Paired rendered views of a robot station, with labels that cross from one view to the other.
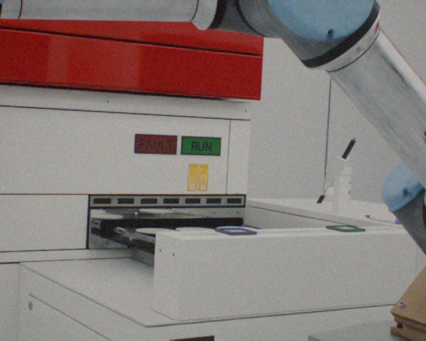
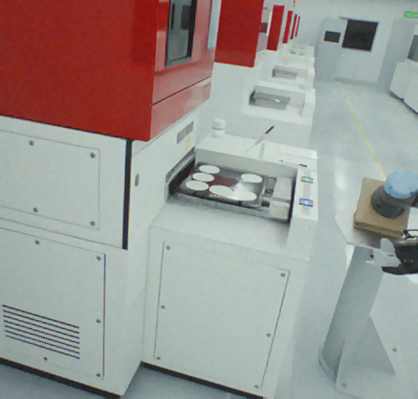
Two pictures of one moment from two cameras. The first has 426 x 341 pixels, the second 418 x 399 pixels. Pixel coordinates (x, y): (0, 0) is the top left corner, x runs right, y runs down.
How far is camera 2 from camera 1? 1.60 m
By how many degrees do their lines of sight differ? 50
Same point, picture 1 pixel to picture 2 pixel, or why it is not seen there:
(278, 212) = (222, 156)
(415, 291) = (362, 211)
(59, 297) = (208, 245)
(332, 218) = (262, 161)
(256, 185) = not seen: hidden behind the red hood
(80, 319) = (235, 256)
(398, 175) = (399, 183)
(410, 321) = (366, 224)
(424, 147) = not seen: outside the picture
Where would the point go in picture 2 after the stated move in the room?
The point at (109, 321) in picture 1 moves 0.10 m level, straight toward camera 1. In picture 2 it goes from (270, 258) to (293, 270)
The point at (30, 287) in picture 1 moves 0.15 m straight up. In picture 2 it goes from (166, 238) to (170, 204)
